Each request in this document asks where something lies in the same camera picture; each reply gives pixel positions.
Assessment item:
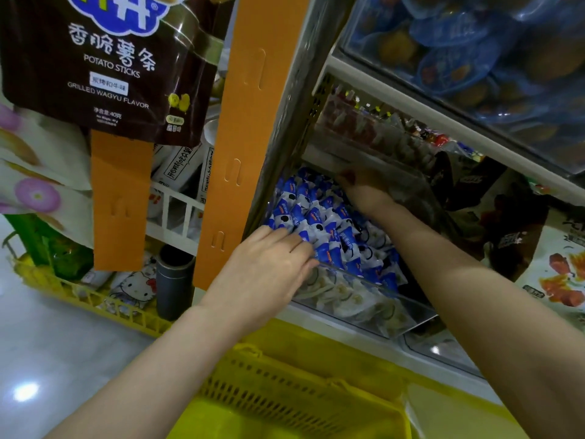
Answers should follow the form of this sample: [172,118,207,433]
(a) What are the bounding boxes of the white wire rack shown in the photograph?
[146,182,207,257]

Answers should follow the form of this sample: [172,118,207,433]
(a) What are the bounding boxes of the person's right hand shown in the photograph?
[338,169,403,220]

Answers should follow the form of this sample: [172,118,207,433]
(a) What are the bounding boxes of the black potato stick bag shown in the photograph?
[0,0,234,147]

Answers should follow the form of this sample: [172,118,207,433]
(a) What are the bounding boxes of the pile of blue jelly cups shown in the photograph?
[342,0,585,170]

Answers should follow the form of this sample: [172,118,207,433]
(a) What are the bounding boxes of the white cartoon print packet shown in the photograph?
[82,260,158,312]

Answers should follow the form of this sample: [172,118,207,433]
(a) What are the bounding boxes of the person's left forearm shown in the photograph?
[46,306,248,439]

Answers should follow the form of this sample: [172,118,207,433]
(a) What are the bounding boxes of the green snack bags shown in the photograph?
[4,213,93,282]

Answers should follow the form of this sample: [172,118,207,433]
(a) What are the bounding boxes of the orange shelf post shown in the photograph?
[194,0,314,291]

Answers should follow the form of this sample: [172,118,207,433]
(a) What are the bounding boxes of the orange hanging strip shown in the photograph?
[88,130,155,273]

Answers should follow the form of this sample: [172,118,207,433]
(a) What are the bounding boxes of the dark grey cylinder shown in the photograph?
[155,244,196,321]

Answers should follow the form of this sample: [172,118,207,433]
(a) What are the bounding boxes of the pile of blue snack packets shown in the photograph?
[265,169,408,335]

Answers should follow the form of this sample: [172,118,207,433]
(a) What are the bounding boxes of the row of fruit print bags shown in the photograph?
[516,210,585,330]

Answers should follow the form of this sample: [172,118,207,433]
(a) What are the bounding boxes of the person's left hand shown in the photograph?
[205,226,319,335]

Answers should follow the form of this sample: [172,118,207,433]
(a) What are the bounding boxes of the purple white snack bag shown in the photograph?
[0,158,94,249]
[0,96,93,191]

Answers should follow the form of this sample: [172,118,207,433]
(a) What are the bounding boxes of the row of small brown packets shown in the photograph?
[320,87,486,170]

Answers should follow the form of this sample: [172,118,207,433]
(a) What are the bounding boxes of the yellow plastic shopping basket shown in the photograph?
[165,343,414,439]

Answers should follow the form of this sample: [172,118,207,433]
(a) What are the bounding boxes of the yellow floor basket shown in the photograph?
[11,255,175,339]

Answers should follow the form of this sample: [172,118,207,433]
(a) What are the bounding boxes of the store shelf with yellow base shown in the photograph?
[192,0,585,439]

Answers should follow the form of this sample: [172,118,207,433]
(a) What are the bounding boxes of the person's right forearm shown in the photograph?
[375,201,585,439]

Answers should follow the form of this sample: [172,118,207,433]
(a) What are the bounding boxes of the clear plastic bin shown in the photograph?
[256,132,458,339]
[402,319,486,376]

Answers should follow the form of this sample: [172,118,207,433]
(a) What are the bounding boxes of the white card packet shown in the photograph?
[155,141,202,193]

